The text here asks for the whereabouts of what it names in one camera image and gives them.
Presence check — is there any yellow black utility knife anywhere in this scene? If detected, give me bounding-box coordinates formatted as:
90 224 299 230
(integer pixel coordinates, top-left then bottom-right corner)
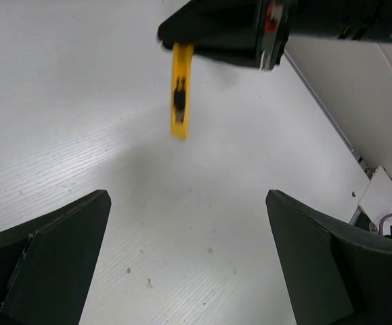
171 43 194 140

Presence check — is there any aluminium side rail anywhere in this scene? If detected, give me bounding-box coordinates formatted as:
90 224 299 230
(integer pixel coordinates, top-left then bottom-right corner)
284 51 374 179

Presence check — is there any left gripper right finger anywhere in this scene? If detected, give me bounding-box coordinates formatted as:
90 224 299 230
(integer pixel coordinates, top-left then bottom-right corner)
266 190 392 324

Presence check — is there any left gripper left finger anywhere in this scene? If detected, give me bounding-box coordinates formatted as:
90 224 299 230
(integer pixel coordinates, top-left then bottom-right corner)
0 190 111 324

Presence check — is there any right metal base rail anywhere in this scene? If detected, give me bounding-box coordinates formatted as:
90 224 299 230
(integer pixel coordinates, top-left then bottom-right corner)
349 206 392 238

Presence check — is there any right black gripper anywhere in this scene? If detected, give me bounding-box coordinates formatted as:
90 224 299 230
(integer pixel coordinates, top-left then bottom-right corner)
157 0 292 71

